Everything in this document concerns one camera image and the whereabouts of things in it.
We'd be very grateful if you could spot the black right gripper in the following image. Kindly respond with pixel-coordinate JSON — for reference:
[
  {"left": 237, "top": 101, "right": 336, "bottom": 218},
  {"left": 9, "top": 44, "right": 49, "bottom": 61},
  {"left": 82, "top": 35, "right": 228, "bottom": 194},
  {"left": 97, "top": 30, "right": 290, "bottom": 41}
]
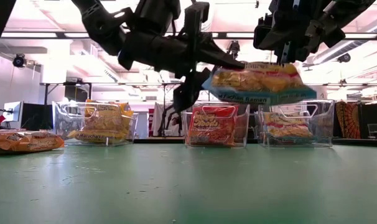
[{"left": 271, "top": 0, "right": 325, "bottom": 65}]

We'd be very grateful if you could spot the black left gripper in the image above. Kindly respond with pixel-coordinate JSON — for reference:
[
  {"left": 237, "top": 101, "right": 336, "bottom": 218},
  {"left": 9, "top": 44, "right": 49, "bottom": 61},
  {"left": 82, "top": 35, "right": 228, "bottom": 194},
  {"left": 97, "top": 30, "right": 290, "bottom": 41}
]
[{"left": 118, "top": 1, "right": 245, "bottom": 113}]

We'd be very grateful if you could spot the blue-edged Maruchan noodle pack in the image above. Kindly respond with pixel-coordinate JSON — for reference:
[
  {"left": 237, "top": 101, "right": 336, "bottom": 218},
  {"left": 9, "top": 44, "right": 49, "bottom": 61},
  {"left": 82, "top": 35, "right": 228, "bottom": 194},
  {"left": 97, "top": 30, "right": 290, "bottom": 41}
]
[{"left": 202, "top": 61, "right": 317, "bottom": 106}]

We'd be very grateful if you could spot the red Maruchan noodle pack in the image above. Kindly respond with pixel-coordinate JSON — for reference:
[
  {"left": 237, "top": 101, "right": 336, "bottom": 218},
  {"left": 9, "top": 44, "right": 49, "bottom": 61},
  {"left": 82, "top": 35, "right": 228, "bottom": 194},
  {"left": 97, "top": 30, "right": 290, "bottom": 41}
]
[
  {"left": 187, "top": 105, "right": 239, "bottom": 146},
  {"left": 0, "top": 129, "right": 65, "bottom": 156}
]

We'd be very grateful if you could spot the pink yellow snack bag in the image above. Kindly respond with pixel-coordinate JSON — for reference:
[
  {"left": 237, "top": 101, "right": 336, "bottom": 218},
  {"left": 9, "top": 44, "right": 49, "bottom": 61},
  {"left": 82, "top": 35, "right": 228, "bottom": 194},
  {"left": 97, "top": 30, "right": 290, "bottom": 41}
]
[{"left": 263, "top": 111, "right": 314, "bottom": 139}]

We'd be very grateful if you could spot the clear plastic bin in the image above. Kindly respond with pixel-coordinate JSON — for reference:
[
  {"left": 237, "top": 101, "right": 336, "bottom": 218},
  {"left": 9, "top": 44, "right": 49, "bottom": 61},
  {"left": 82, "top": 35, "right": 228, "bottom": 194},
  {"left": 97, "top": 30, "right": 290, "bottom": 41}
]
[
  {"left": 52, "top": 100, "right": 139, "bottom": 147},
  {"left": 256, "top": 99, "right": 336, "bottom": 149},
  {"left": 181, "top": 102, "right": 251, "bottom": 148}
]

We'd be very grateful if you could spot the orange and black tapestry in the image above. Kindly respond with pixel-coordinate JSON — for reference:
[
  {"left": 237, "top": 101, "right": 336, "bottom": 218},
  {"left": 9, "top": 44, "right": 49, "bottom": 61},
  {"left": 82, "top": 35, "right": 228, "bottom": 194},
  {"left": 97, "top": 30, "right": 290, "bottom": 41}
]
[{"left": 335, "top": 101, "right": 362, "bottom": 139}]

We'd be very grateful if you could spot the black background table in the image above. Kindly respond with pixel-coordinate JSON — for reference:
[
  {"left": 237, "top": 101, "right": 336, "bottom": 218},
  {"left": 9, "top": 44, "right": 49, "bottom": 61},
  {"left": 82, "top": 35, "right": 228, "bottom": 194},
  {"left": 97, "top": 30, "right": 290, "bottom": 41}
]
[{"left": 20, "top": 81, "right": 93, "bottom": 131}]

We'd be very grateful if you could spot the white monitor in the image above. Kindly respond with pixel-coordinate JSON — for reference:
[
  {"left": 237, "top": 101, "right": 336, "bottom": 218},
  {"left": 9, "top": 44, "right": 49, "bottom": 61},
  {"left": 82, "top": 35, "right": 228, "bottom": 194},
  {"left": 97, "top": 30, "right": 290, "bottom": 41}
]
[{"left": 3, "top": 101, "right": 24, "bottom": 123}]

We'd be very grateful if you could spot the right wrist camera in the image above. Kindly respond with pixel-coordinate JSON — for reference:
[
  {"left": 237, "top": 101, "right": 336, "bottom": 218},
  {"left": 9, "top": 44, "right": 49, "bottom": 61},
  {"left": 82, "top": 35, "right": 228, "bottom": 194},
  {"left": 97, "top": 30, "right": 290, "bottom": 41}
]
[{"left": 253, "top": 17, "right": 272, "bottom": 50}]

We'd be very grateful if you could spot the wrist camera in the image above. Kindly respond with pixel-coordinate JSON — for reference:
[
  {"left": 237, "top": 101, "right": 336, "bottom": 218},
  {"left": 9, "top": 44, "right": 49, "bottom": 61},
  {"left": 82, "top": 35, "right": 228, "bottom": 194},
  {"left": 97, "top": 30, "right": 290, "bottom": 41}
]
[
  {"left": 253, "top": 17, "right": 272, "bottom": 50},
  {"left": 135, "top": 0, "right": 182, "bottom": 34}
]

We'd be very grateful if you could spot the ceiling duct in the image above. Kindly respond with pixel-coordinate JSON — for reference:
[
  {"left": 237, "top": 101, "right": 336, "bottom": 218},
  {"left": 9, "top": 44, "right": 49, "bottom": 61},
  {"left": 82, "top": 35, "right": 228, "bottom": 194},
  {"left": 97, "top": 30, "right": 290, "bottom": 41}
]
[{"left": 312, "top": 12, "right": 377, "bottom": 63}]

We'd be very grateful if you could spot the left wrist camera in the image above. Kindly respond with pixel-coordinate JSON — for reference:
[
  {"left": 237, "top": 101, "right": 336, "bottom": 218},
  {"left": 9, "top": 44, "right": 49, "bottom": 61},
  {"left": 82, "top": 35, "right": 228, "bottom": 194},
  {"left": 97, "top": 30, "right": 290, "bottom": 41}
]
[{"left": 135, "top": 0, "right": 182, "bottom": 34}]

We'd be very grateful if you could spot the black table frame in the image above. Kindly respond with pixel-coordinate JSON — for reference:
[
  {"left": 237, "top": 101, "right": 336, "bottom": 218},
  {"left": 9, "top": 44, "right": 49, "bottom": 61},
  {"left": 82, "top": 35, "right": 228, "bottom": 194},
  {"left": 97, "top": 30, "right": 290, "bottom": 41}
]
[{"left": 126, "top": 136, "right": 377, "bottom": 147}]

